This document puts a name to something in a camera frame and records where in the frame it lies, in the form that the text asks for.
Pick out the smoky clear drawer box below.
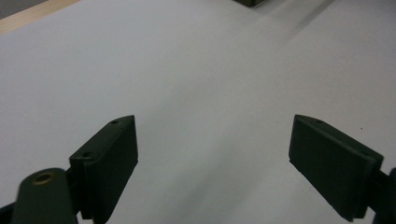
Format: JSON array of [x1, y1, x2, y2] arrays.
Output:
[[233, 0, 269, 9]]

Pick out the white table mat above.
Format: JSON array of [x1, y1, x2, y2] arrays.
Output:
[[0, 0, 396, 224]]

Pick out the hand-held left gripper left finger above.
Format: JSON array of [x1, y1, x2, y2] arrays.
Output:
[[68, 114, 139, 224]]

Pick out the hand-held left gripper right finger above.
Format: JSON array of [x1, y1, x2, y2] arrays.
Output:
[[288, 114, 385, 223]]

